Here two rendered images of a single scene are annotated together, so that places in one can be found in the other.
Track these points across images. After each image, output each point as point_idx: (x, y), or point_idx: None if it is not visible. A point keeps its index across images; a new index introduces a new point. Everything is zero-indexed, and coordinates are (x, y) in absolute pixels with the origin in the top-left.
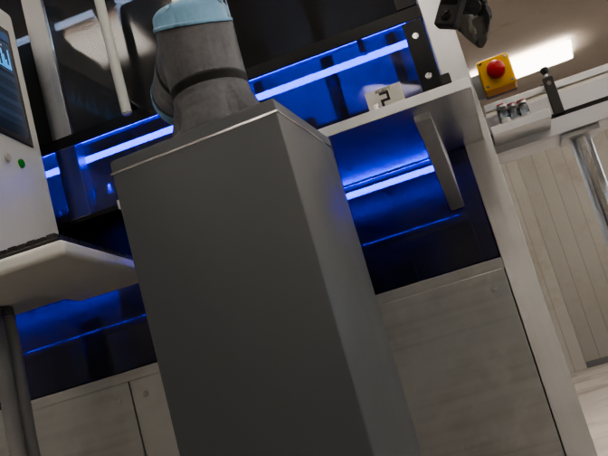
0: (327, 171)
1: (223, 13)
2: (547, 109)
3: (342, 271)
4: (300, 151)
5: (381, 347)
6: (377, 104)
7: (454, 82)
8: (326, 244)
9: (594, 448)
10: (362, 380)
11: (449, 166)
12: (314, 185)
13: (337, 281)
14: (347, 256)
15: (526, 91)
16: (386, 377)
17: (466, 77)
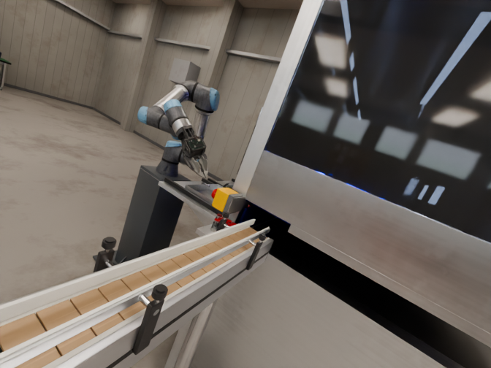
0: (152, 185)
1: (166, 144)
2: (196, 228)
3: (139, 201)
4: (142, 177)
5: (142, 221)
6: (202, 182)
7: (163, 181)
8: (136, 193)
9: (169, 354)
10: (129, 215)
11: (197, 217)
12: (142, 184)
13: (135, 200)
14: (144, 201)
15: (239, 223)
16: (139, 225)
17: (159, 181)
